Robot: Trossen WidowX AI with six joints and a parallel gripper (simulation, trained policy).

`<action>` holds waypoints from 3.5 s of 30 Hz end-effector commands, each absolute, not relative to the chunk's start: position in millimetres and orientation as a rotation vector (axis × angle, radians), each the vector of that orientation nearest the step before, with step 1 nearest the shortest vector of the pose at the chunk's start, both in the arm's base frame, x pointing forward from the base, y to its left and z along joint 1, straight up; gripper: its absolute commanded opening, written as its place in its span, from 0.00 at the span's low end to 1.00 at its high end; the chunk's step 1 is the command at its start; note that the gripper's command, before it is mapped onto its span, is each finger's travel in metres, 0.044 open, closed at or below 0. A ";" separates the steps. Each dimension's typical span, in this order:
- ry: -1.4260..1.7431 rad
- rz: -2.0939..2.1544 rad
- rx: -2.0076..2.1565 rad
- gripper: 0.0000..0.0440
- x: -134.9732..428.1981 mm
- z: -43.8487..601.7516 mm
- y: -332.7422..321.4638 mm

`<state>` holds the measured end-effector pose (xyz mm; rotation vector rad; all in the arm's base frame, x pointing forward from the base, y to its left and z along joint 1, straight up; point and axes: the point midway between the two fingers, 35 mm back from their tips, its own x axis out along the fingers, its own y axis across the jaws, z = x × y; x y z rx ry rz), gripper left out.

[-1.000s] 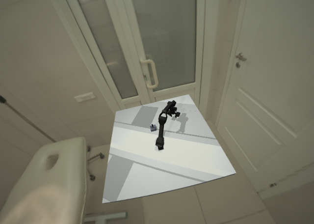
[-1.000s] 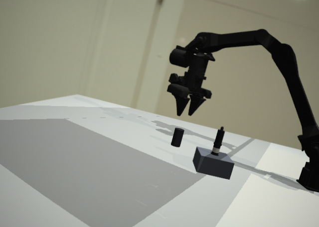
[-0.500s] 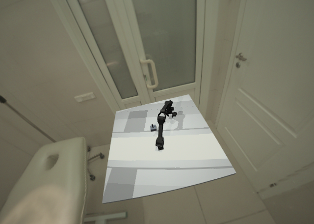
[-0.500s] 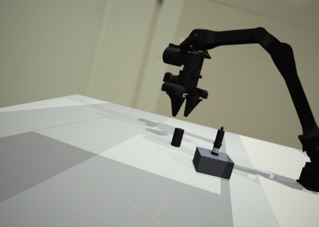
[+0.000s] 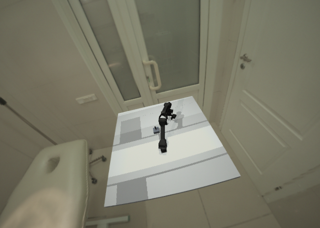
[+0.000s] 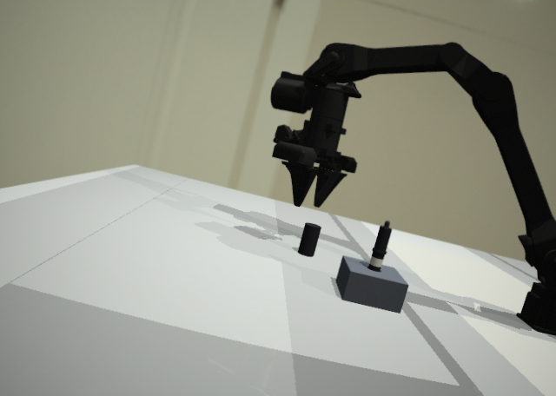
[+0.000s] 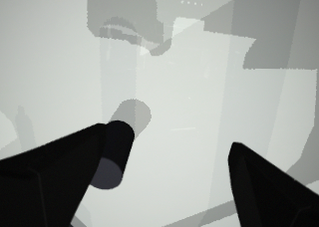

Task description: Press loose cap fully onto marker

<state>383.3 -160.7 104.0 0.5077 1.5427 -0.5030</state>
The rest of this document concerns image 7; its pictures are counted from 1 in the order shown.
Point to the black cylinder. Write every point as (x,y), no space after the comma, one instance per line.
(120,138)

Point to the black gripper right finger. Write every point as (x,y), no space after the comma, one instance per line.
(266,196)

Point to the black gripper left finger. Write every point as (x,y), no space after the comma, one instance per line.
(43,187)

